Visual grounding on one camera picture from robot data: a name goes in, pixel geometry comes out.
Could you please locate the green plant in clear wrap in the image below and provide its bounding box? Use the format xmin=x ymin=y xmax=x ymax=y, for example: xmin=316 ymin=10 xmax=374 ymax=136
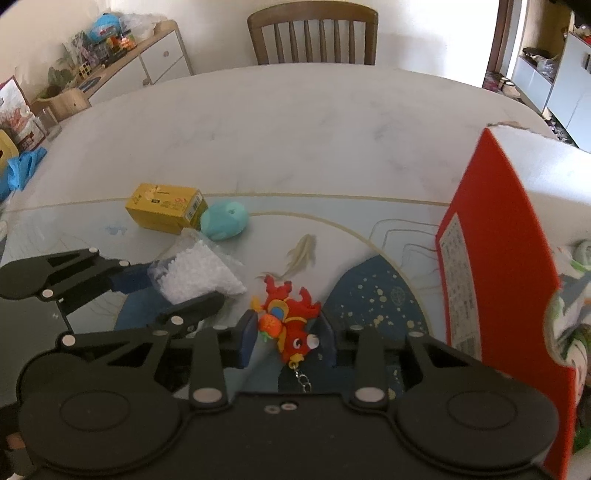
xmin=45 ymin=45 xmax=89 ymax=95

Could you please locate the brown wooden slatted chair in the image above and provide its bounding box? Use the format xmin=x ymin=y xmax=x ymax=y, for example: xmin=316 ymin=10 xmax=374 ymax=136
xmin=247 ymin=5 xmax=380 ymax=66

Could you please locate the white and green toy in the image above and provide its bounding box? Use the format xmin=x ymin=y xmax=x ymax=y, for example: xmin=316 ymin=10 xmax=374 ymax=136
xmin=544 ymin=240 xmax=591 ymax=384

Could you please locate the red dragon plush keychain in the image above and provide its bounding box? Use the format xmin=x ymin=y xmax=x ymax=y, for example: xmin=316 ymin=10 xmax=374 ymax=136
xmin=250 ymin=273 xmax=322 ymax=394

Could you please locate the tan wooden basket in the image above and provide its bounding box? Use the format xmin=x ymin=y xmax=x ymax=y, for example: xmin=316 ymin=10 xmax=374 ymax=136
xmin=34 ymin=89 xmax=91 ymax=122

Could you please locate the blue round toy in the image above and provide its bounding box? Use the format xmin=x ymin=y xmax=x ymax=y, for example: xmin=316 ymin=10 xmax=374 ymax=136
xmin=89 ymin=13 xmax=123 ymax=44

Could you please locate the blue cloth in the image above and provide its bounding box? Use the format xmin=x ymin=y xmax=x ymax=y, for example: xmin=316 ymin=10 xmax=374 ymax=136
xmin=0 ymin=147 xmax=49 ymax=202

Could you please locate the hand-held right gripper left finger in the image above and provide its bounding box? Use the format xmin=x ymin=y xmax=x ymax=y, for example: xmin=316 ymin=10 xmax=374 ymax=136
xmin=105 ymin=310 xmax=259 ymax=411

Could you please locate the white storage cabinet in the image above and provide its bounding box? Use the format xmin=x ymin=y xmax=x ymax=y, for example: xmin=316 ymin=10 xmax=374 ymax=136
xmin=510 ymin=0 xmax=591 ymax=149

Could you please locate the yellow small carton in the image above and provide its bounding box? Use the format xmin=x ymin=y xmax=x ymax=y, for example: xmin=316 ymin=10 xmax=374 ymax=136
xmin=125 ymin=183 xmax=208 ymax=236

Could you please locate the pile of small toys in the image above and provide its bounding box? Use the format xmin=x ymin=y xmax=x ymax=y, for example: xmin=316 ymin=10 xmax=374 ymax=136
xmin=69 ymin=30 xmax=139 ymax=75

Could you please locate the yellow-lid tissue box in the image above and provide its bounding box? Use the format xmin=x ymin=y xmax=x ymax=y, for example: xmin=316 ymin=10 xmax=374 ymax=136
xmin=0 ymin=128 xmax=20 ymax=161

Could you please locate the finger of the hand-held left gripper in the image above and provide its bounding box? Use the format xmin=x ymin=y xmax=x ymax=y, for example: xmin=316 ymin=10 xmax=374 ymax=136
xmin=0 ymin=248 xmax=155 ymax=303
xmin=55 ymin=291 xmax=228 ymax=352

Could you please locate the clear drinking glass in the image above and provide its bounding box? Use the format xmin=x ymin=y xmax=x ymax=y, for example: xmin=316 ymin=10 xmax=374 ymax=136
xmin=35 ymin=106 xmax=62 ymax=142

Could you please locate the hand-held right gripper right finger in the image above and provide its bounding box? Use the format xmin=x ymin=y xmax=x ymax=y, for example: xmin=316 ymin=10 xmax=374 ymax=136
xmin=318 ymin=308 xmax=485 ymax=412

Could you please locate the white wooden-top sideboard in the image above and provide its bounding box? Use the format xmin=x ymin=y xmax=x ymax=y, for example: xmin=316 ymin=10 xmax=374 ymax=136
xmin=69 ymin=19 xmax=195 ymax=105

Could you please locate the clear plastic bag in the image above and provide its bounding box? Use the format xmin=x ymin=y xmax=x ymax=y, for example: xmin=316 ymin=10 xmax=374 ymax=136
xmin=121 ymin=11 xmax=163 ymax=40

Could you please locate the red and white cardboard box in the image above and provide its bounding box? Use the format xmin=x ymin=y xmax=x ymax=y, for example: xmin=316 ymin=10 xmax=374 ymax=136
xmin=435 ymin=122 xmax=591 ymax=480

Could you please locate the teal plush whale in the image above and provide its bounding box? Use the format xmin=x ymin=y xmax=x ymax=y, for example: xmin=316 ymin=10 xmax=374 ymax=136
xmin=199 ymin=200 xmax=250 ymax=242

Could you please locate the white bead plastic bag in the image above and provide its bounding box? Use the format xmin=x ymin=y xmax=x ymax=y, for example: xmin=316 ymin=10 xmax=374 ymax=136
xmin=147 ymin=229 xmax=247 ymax=306

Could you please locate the light blue painted table mat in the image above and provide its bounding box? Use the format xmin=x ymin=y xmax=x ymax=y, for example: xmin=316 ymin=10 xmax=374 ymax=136
xmin=0 ymin=191 xmax=462 ymax=403

